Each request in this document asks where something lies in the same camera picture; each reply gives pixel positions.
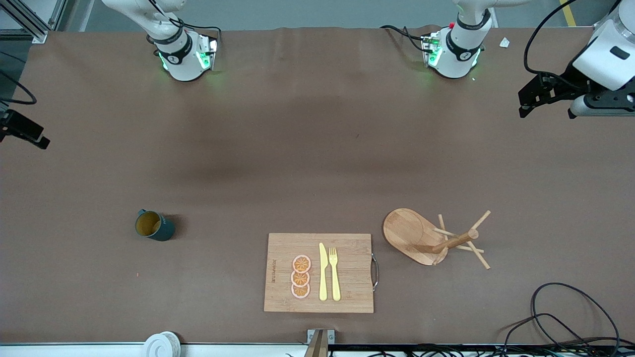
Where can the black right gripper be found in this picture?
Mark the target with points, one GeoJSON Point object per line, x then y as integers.
{"type": "Point", "coordinates": [19, 126]}

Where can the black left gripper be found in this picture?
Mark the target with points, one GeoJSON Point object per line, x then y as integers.
{"type": "Point", "coordinates": [566, 83]}

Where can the dark green cup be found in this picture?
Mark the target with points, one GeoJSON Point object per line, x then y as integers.
{"type": "Point", "coordinates": [163, 230]}

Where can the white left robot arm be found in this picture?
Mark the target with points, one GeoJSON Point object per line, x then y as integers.
{"type": "Point", "coordinates": [459, 49]}

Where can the wooden cup rack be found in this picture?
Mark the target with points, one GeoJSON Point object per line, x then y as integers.
{"type": "Point", "coordinates": [407, 233]}

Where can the white paper scrap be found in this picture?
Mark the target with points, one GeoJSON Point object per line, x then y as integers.
{"type": "Point", "coordinates": [504, 42]}

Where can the brown table cover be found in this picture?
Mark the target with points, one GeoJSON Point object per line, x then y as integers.
{"type": "Point", "coordinates": [248, 148]}

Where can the white tape roll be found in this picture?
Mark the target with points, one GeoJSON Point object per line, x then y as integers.
{"type": "Point", "coordinates": [161, 344]}

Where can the bamboo cutting board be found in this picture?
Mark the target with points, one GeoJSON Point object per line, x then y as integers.
{"type": "Point", "coordinates": [347, 272]}

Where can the yellow plastic fork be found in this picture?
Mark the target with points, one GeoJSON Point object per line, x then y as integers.
{"type": "Point", "coordinates": [335, 277]}

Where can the yellow plastic knife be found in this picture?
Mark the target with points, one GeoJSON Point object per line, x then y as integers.
{"type": "Point", "coordinates": [323, 272]}

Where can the toy orange slice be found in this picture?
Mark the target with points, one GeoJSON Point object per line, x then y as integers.
{"type": "Point", "coordinates": [301, 263]}

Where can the brown wooden bar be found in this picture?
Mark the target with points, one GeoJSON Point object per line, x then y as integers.
{"type": "Point", "coordinates": [317, 347]}

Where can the aluminium frame profile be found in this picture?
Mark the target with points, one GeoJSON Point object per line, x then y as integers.
{"type": "Point", "coordinates": [30, 22]}

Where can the grey metal bracket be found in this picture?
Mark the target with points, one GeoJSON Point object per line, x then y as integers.
{"type": "Point", "coordinates": [331, 336]}

